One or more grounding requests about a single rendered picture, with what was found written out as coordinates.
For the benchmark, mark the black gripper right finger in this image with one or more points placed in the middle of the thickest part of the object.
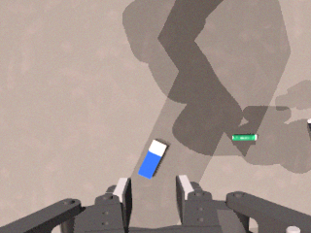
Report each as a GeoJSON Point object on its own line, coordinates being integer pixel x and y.
{"type": "Point", "coordinates": [199, 214]}

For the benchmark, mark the blue and white eraser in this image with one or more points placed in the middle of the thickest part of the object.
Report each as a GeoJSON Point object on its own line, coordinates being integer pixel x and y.
{"type": "Point", "coordinates": [152, 158]}

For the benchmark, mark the green battery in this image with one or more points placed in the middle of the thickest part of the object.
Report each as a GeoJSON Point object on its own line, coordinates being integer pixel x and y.
{"type": "Point", "coordinates": [244, 137]}

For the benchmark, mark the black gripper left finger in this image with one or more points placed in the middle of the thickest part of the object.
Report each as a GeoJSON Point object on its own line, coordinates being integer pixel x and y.
{"type": "Point", "coordinates": [109, 217]}

